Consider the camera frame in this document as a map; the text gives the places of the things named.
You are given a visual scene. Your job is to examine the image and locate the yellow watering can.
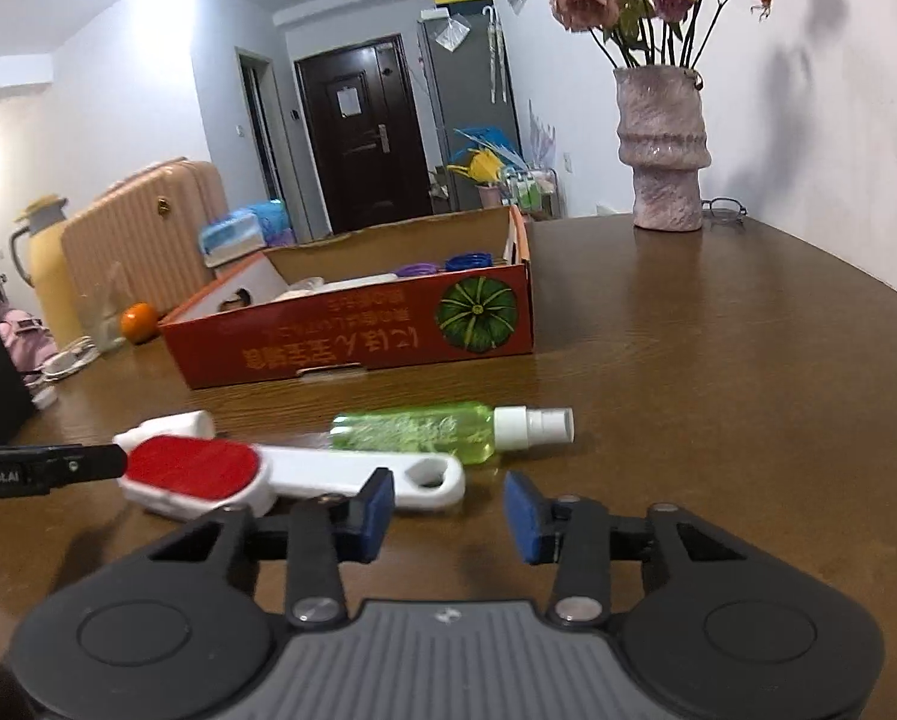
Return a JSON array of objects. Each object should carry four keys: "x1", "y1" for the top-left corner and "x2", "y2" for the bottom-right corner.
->
[{"x1": 448, "y1": 148, "x2": 505, "y2": 185}]

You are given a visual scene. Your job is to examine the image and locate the clear glass cup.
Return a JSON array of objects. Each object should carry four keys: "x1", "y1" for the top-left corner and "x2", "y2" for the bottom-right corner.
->
[{"x1": 82, "y1": 262, "x2": 129, "y2": 355}]

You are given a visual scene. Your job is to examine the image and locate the white small tube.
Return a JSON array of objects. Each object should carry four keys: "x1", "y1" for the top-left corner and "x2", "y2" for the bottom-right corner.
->
[{"x1": 113, "y1": 410, "x2": 217, "y2": 454}]

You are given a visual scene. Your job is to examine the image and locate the pink backpack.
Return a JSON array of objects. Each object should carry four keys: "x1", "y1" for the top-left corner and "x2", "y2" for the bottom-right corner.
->
[{"x1": 0, "y1": 301, "x2": 58, "y2": 374}]

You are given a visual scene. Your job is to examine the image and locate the orange cardboard box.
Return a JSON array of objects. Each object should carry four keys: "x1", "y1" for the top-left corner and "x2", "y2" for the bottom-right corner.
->
[{"x1": 160, "y1": 206, "x2": 535, "y2": 388}]

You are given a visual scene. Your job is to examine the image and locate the red white lint brush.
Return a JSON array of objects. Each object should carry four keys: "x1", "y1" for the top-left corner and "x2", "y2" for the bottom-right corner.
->
[{"x1": 118, "y1": 436, "x2": 466, "y2": 522}]

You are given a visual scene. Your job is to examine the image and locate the purple yarn ball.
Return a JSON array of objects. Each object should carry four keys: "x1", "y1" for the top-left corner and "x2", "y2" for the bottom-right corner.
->
[{"x1": 396, "y1": 262, "x2": 440, "y2": 278}]

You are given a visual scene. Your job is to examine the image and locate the orange fruit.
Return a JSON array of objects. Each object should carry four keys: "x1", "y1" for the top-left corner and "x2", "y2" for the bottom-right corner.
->
[{"x1": 119, "y1": 302, "x2": 158, "y2": 346}]

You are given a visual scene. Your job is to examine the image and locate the pink ribbed suitcase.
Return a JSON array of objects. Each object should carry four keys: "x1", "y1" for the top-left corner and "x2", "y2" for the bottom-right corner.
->
[{"x1": 61, "y1": 158, "x2": 229, "y2": 314}]

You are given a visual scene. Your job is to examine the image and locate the pink textured vase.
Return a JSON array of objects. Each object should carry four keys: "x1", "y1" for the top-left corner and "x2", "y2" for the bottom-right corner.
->
[{"x1": 614, "y1": 65, "x2": 712, "y2": 232}]

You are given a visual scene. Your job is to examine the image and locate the white cable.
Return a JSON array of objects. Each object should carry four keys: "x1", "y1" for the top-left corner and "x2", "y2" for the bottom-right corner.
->
[{"x1": 23, "y1": 335, "x2": 102, "y2": 392}]

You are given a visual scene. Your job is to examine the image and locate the blue lid storage box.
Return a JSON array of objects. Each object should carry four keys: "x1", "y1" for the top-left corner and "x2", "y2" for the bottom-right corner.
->
[{"x1": 197, "y1": 200, "x2": 295, "y2": 270}]

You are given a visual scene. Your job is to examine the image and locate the yellow thermos jug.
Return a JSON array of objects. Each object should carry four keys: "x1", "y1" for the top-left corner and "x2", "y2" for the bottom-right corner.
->
[{"x1": 9, "y1": 195, "x2": 84, "y2": 348}]

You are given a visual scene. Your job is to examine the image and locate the grey refrigerator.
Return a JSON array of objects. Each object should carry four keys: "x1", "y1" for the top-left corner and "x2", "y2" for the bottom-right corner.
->
[{"x1": 417, "y1": 0, "x2": 521, "y2": 211}]

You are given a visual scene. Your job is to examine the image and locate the dark entrance door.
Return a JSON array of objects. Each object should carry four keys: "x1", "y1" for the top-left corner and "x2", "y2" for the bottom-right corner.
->
[{"x1": 295, "y1": 36, "x2": 432, "y2": 234}]

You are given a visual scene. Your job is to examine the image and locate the black eyeglasses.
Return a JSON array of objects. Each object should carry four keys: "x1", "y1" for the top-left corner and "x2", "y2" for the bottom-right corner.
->
[{"x1": 702, "y1": 197, "x2": 748, "y2": 226}]

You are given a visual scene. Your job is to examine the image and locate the green spray bottle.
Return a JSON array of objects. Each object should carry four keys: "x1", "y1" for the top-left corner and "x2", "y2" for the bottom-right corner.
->
[{"x1": 329, "y1": 401, "x2": 575, "y2": 466}]

